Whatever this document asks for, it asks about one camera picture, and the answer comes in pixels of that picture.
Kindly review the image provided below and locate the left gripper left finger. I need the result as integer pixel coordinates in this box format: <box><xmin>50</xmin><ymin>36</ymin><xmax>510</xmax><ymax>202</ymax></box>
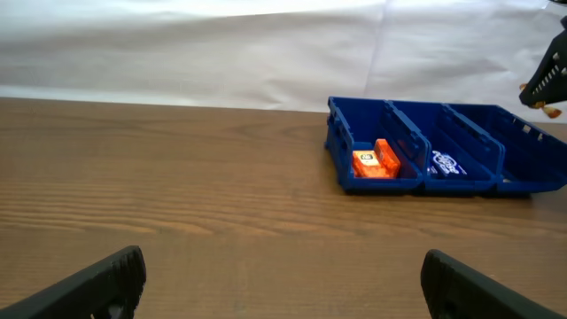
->
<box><xmin>0</xmin><ymin>245</ymin><xmax>147</xmax><ymax>319</ymax></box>

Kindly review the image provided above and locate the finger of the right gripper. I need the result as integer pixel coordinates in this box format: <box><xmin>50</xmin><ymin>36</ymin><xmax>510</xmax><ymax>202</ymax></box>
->
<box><xmin>518</xmin><ymin>28</ymin><xmax>567</xmax><ymax>110</ymax></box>

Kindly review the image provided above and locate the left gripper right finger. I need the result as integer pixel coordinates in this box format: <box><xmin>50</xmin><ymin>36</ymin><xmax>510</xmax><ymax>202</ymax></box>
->
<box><xmin>420</xmin><ymin>248</ymin><xmax>564</xmax><ymax>319</ymax></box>

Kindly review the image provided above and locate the gold candy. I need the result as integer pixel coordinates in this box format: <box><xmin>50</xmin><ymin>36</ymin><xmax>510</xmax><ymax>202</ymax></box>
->
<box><xmin>518</xmin><ymin>82</ymin><xmax>563</xmax><ymax>120</ymax></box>

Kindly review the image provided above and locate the blue candy pack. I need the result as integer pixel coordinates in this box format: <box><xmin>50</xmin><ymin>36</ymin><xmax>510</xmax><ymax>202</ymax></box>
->
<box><xmin>427</xmin><ymin>150</ymin><xmax>469</xmax><ymax>178</ymax></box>

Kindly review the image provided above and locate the orange candy box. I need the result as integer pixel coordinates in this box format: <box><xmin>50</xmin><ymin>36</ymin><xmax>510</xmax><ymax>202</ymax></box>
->
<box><xmin>352</xmin><ymin>150</ymin><xmax>387</xmax><ymax>180</ymax></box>
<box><xmin>373</xmin><ymin>138</ymin><xmax>402</xmax><ymax>180</ymax></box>

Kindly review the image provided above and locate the blue tray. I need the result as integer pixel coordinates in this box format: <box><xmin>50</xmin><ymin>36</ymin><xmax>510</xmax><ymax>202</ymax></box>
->
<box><xmin>324</xmin><ymin>96</ymin><xmax>567</xmax><ymax>197</ymax></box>

